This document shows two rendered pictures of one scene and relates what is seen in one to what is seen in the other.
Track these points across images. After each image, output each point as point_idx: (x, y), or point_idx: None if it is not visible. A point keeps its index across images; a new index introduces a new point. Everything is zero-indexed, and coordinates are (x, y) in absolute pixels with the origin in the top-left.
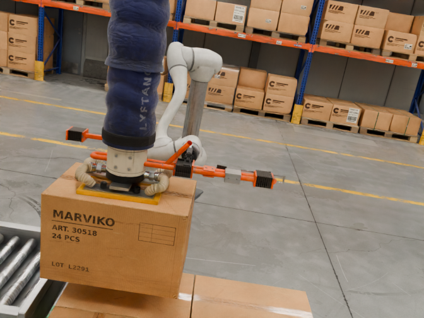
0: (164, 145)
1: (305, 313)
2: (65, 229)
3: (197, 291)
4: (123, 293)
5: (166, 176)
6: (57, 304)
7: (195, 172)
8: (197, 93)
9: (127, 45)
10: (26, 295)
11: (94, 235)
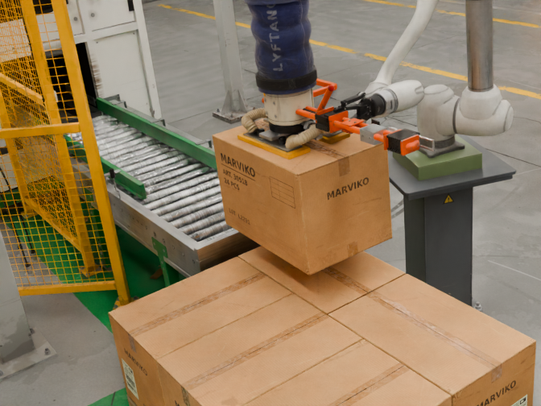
0: (370, 93)
1: (487, 360)
2: (229, 175)
3: (382, 289)
4: None
5: (312, 128)
6: (240, 255)
7: (334, 126)
8: (470, 18)
9: None
10: None
11: (245, 185)
